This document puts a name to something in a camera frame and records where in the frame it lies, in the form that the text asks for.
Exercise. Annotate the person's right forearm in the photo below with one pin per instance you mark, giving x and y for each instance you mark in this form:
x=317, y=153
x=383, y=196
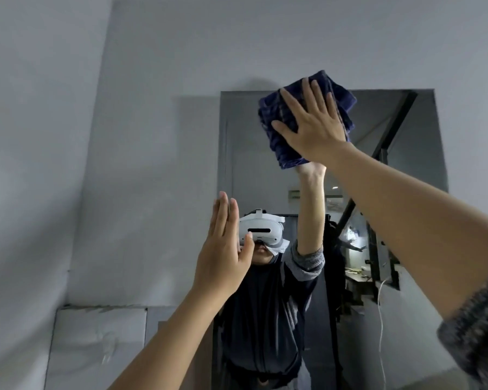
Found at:
x=390, y=207

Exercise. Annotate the frameless wall mirror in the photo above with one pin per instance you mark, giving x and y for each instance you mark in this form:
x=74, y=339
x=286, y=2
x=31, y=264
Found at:
x=260, y=178

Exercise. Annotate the person's right hand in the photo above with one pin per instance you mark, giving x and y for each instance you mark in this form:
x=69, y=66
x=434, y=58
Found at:
x=317, y=129

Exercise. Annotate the grey knit right sleeve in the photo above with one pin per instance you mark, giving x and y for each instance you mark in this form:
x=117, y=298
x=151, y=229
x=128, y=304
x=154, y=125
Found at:
x=480, y=329

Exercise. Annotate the person's left hand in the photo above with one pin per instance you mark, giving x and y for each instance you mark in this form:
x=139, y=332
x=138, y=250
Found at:
x=219, y=264

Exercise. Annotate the person's left forearm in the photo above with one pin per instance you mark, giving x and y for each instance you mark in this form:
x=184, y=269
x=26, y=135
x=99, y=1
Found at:
x=166, y=345

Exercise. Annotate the blue plaid cloth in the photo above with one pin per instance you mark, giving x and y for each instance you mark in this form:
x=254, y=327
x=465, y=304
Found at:
x=274, y=109

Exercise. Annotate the clear wall hook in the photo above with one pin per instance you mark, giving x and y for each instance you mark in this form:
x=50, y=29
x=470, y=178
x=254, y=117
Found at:
x=107, y=347

